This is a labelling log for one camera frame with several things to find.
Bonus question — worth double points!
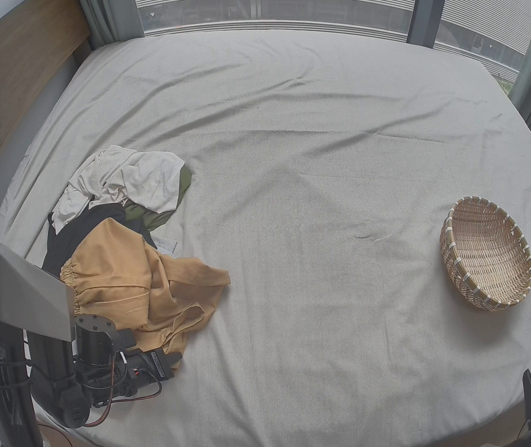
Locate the black garment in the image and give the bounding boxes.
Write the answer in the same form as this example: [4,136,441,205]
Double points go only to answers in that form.
[42,203,158,273]

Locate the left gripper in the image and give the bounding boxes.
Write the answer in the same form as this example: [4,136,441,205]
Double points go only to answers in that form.
[126,350,182,383]

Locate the bed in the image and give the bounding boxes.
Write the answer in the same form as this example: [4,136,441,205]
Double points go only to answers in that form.
[0,0,531,447]

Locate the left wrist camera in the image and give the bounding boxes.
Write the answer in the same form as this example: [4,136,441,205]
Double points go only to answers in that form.
[115,328,137,352]

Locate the tan shorts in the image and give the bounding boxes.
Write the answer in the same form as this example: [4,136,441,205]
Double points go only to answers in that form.
[59,217,231,371]

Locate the white garment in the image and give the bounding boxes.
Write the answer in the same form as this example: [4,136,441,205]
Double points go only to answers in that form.
[52,145,185,234]

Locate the green garment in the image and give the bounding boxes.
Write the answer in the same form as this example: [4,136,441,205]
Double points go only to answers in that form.
[123,165,192,233]

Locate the round woven basket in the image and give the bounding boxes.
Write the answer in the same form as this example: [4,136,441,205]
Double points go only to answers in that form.
[440,196,531,313]

